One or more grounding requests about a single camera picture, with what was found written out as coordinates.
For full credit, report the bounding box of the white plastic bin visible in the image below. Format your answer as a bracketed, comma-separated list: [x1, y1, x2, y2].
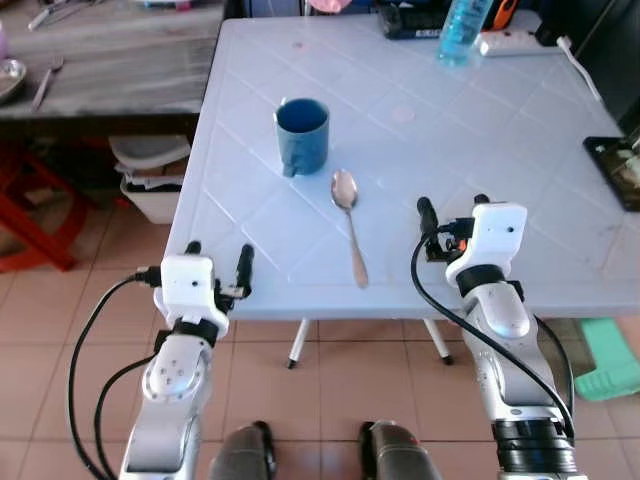
[109, 134, 192, 225]

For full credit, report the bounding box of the white metal table leg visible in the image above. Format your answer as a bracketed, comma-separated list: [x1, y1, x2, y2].
[287, 319, 312, 370]
[423, 319, 454, 367]

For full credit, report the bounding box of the silver metal spoon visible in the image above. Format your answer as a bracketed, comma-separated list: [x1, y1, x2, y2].
[331, 169, 370, 290]

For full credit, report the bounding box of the blue ceramic mug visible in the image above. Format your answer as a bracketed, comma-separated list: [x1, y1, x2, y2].
[275, 97, 331, 178]

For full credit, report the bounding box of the black tablet with screen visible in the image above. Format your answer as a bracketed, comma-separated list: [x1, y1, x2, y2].
[583, 136, 640, 212]

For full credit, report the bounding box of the white power strip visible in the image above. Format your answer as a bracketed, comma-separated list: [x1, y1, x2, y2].
[478, 30, 561, 58]

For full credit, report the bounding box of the grey left robot leg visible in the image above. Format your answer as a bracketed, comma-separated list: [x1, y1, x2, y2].
[207, 420, 277, 480]

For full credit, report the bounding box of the grey robot leg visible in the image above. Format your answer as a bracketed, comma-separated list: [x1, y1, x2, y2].
[359, 420, 443, 480]
[207, 420, 277, 480]

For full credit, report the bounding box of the blue plastic water bottle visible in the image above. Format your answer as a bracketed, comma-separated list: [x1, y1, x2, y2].
[437, 0, 493, 68]

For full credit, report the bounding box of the black electronic box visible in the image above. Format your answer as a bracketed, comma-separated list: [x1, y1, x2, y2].
[378, 3, 451, 41]

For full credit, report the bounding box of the dark wooden side table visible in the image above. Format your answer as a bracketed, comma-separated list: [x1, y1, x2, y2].
[0, 0, 227, 126]

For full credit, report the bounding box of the green plastic stool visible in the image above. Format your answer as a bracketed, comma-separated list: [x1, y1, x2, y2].
[574, 317, 640, 403]

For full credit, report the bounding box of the silver metal fork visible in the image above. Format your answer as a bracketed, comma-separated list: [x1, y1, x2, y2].
[29, 54, 67, 112]

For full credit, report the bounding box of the grey right robot leg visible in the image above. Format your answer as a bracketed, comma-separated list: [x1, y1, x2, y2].
[359, 420, 443, 480]

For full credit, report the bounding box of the pink round object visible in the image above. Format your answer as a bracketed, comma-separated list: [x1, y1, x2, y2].
[308, 0, 351, 15]

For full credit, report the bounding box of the round metal bowl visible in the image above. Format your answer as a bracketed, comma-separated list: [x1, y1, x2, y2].
[0, 58, 29, 105]

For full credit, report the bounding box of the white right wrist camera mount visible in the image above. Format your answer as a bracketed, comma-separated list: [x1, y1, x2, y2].
[445, 203, 529, 287]

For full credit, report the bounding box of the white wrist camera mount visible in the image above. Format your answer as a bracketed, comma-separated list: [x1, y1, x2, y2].
[154, 254, 227, 323]
[445, 203, 529, 287]

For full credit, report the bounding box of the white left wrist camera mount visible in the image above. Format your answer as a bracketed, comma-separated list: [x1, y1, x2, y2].
[154, 254, 227, 323]

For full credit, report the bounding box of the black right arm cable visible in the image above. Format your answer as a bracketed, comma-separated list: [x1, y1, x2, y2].
[410, 230, 578, 443]

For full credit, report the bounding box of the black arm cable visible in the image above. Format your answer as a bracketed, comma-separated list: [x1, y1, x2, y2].
[410, 230, 578, 443]
[66, 265, 163, 480]

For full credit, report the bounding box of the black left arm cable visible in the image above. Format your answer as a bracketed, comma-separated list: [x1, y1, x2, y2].
[66, 265, 163, 480]

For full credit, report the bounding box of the red stool frame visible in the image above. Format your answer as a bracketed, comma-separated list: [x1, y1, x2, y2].
[0, 140, 83, 274]

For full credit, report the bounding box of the white power cable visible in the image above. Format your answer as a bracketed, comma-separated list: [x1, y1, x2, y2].
[557, 36, 605, 105]

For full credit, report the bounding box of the orange handled tool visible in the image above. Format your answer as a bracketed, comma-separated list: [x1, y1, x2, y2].
[492, 0, 519, 29]

